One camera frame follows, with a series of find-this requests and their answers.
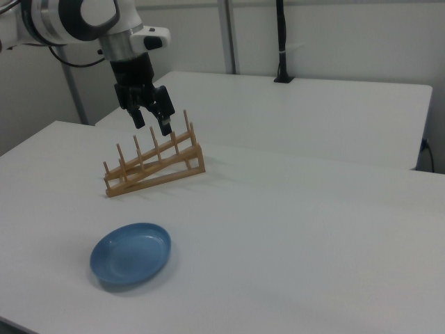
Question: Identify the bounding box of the black cable with blue plug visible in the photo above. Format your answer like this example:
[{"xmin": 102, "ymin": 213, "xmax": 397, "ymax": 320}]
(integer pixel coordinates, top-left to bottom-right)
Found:
[{"xmin": 419, "ymin": 138, "xmax": 436, "ymax": 172}]

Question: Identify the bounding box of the black pole with base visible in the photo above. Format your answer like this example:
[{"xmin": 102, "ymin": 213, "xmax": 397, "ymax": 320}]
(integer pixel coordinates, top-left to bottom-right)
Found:
[{"xmin": 273, "ymin": 0, "xmax": 296, "ymax": 84}]

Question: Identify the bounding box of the wooden plate rack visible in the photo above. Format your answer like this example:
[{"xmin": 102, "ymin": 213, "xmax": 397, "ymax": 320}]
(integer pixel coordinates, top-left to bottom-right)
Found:
[{"xmin": 103, "ymin": 109, "xmax": 207, "ymax": 200}]

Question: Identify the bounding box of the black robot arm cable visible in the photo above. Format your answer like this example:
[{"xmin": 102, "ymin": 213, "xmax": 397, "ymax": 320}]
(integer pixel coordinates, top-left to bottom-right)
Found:
[{"xmin": 47, "ymin": 44, "xmax": 106, "ymax": 68}]

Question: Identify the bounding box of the blue plate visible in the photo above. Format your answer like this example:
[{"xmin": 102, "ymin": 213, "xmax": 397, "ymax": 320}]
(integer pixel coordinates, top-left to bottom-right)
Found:
[{"xmin": 90, "ymin": 222, "xmax": 172, "ymax": 287}]

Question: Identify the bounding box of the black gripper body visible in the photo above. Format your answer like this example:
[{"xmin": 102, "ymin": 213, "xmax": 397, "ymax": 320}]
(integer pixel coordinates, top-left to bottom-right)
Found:
[{"xmin": 109, "ymin": 54, "xmax": 156, "ymax": 109}]

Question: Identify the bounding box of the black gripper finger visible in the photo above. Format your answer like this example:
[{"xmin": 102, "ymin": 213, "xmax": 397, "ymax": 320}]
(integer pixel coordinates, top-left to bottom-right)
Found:
[
  {"xmin": 125, "ymin": 102, "xmax": 147, "ymax": 130},
  {"xmin": 148, "ymin": 85, "xmax": 175, "ymax": 137}
]

